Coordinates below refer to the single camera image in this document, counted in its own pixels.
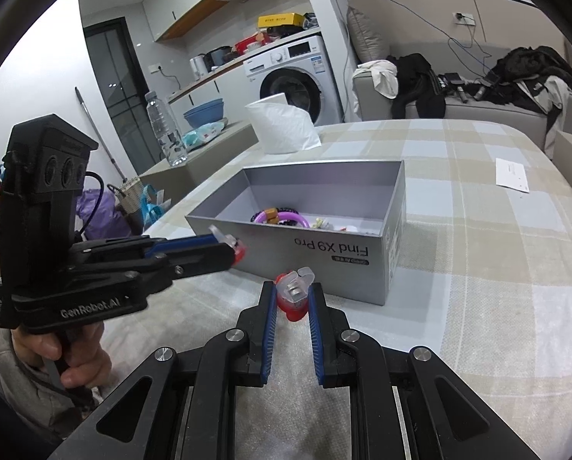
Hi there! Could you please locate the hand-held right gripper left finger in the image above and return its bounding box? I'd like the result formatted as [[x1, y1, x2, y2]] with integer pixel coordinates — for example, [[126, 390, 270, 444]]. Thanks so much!
[[46, 282, 279, 460]]

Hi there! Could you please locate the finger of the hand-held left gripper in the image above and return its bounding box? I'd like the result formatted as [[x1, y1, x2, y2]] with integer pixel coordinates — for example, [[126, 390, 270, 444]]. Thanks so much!
[[72, 232, 220, 266], [122, 243, 235, 298]]

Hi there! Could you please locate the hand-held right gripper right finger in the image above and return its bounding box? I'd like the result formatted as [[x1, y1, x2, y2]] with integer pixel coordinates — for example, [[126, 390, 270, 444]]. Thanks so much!
[[307, 282, 541, 460]]

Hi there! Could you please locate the grey cardboard box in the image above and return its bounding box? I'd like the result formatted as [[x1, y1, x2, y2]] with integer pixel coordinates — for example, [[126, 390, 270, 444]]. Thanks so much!
[[185, 159, 406, 306]]

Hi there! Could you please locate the purple bracelet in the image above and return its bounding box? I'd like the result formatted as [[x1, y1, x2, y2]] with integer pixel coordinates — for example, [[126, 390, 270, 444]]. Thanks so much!
[[250, 207, 308, 228]]

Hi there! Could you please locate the person's left hand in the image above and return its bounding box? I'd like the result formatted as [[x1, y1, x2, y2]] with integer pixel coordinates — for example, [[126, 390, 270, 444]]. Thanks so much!
[[10, 319, 113, 389]]

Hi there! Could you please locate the blue plastic bag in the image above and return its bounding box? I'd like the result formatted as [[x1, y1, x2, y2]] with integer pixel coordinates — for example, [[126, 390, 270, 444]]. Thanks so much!
[[140, 184, 172, 231]]

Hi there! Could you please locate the purple plastic bag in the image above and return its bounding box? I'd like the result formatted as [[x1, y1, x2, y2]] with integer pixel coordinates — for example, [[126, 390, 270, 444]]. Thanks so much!
[[76, 189, 131, 240]]

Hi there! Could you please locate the wicker basket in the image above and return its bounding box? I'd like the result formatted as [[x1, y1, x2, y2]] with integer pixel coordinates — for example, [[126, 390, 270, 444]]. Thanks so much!
[[108, 177, 145, 214]]

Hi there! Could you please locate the light blue wipes packet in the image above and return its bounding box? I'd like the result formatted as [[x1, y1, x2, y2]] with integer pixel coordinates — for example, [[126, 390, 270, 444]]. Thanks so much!
[[181, 122, 227, 149]]

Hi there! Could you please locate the clear water bottle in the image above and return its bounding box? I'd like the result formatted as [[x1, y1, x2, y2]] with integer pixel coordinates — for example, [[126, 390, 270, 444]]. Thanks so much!
[[145, 91, 188, 168]]

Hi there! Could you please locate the blue basin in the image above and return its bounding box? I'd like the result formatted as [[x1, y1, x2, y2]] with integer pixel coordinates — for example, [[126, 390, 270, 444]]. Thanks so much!
[[184, 98, 227, 130]]

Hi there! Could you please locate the dark glass door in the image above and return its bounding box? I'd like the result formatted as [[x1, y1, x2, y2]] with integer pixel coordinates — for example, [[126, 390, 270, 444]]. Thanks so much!
[[84, 18, 159, 178]]

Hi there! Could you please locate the white washing machine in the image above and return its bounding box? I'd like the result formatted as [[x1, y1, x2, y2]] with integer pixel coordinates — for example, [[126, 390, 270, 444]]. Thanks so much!
[[244, 34, 344, 125]]

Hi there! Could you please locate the red box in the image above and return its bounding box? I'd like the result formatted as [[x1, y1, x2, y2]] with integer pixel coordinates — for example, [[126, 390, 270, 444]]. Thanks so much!
[[235, 34, 268, 53]]

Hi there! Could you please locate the yellow box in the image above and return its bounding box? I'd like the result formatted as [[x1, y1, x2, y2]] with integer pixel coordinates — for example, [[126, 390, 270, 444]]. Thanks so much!
[[258, 12, 306, 28]]

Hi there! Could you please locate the white paper card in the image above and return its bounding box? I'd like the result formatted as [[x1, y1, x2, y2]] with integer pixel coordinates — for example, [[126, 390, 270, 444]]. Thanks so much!
[[496, 157, 529, 193]]

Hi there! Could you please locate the white cloth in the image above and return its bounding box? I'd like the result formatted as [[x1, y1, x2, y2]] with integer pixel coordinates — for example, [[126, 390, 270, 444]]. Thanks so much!
[[354, 60, 399, 99]]

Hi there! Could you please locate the grey pillow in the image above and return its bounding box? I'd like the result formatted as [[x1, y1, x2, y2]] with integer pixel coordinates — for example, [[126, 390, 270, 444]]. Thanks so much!
[[346, 6, 392, 65]]

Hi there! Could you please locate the grey sofa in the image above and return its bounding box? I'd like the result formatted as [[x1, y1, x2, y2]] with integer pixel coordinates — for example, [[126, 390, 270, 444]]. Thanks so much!
[[353, 64, 572, 154]]

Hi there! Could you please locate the black and white jacket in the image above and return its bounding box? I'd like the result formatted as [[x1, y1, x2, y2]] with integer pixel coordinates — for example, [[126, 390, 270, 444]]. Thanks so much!
[[492, 47, 572, 140]]

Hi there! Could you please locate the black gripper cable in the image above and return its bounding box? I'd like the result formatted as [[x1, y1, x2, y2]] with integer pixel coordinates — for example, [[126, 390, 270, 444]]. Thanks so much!
[[77, 171, 105, 240]]

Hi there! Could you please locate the mop handle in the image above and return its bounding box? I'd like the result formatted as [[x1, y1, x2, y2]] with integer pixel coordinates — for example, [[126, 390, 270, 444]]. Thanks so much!
[[75, 87, 124, 183]]

